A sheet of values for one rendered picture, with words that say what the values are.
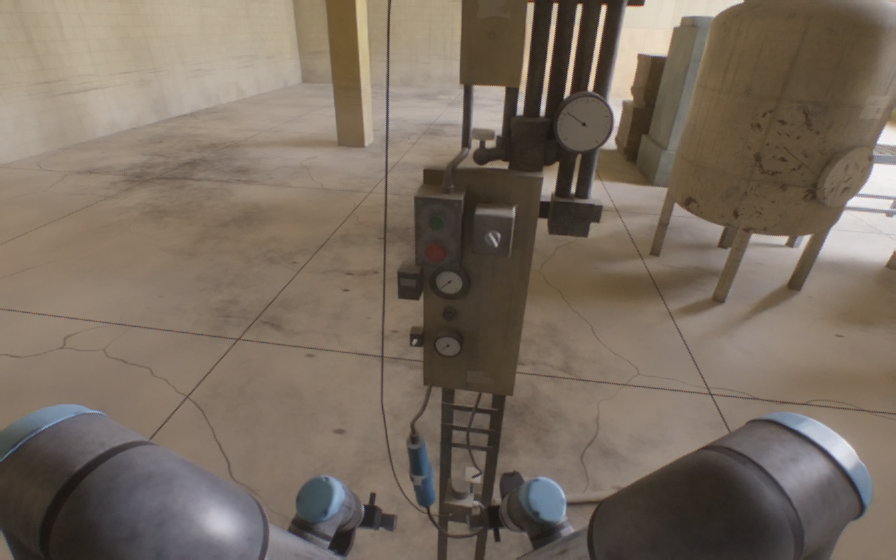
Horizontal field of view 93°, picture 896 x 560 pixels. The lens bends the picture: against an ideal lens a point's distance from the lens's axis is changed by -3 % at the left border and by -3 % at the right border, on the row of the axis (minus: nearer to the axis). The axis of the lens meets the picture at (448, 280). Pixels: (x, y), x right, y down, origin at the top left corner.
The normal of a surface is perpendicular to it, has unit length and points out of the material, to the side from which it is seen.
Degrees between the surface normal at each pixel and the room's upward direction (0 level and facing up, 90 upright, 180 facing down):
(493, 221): 90
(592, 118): 90
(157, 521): 40
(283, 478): 0
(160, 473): 32
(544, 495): 19
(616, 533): 62
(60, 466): 15
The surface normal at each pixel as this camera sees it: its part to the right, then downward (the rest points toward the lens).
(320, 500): -0.11, -0.66
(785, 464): 0.06, -0.82
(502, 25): -0.14, 0.50
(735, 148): -0.80, 0.29
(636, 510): -0.77, -0.58
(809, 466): 0.15, -0.68
